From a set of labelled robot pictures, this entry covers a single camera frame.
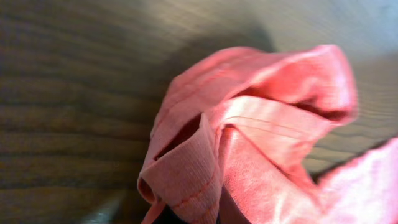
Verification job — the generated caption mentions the red printed soccer t-shirt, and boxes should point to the red printed soccer t-shirt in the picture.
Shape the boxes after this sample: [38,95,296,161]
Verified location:
[137,45,397,223]

